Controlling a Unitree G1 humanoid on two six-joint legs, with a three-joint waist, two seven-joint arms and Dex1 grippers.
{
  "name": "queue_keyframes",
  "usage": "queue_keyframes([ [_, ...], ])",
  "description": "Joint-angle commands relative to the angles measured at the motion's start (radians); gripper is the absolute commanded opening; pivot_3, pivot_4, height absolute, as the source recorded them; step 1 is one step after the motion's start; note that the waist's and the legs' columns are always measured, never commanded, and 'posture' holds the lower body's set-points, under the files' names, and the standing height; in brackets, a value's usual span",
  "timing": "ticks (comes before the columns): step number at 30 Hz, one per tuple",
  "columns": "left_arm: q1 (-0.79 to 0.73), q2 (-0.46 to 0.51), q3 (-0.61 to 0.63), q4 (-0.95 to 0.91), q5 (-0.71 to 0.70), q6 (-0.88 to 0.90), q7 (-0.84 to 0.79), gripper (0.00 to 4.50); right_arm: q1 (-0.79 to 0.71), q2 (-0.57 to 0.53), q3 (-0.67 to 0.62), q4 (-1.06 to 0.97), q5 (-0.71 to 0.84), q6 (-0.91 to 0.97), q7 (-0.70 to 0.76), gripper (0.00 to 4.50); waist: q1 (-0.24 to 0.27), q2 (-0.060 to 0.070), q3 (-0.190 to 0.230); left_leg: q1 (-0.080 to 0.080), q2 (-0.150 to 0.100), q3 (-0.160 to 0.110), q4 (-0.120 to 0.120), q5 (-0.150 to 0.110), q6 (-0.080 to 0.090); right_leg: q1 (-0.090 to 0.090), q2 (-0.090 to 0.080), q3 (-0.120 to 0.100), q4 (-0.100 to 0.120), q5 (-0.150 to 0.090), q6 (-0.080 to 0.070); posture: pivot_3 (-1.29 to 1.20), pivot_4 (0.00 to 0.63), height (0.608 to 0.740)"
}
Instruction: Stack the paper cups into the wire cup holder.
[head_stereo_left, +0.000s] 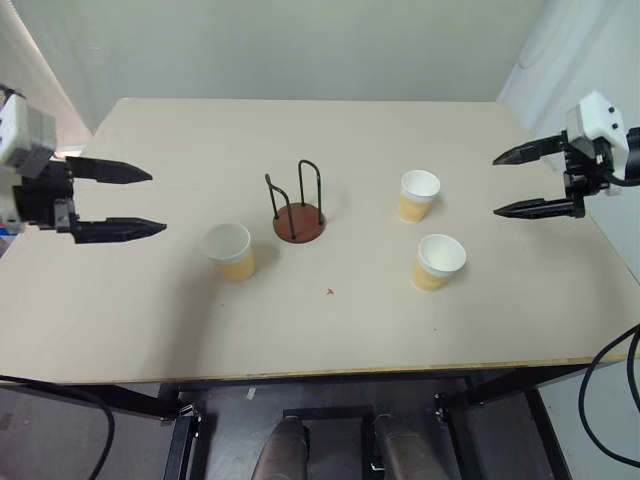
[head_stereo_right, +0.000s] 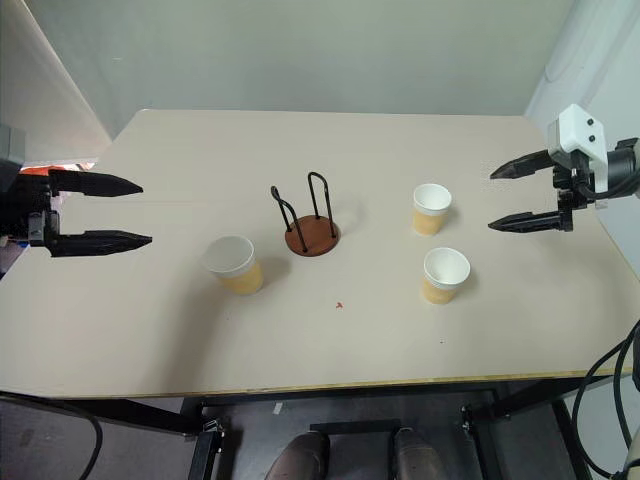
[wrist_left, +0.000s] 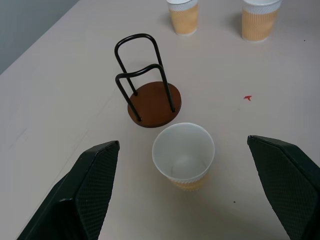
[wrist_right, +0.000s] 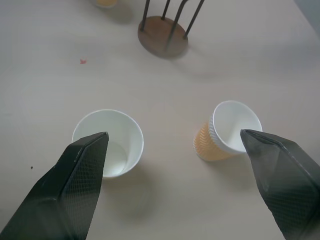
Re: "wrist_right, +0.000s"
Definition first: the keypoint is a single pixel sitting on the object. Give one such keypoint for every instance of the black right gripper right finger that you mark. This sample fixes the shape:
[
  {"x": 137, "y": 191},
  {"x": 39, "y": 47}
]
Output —
[{"x": 285, "y": 180}]

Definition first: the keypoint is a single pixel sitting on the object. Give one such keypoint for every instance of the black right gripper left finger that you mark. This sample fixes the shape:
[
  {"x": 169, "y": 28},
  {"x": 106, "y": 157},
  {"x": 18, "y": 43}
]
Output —
[{"x": 65, "y": 190}]

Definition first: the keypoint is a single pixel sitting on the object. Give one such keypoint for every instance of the orange ribbed paper cup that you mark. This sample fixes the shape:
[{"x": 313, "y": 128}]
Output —
[
  {"x": 106, "y": 3},
  {"x": 212, "y": 142}
]

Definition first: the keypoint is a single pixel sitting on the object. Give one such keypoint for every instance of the white paper cup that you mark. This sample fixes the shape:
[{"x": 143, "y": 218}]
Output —
[{"x": 130, "y": 140}]

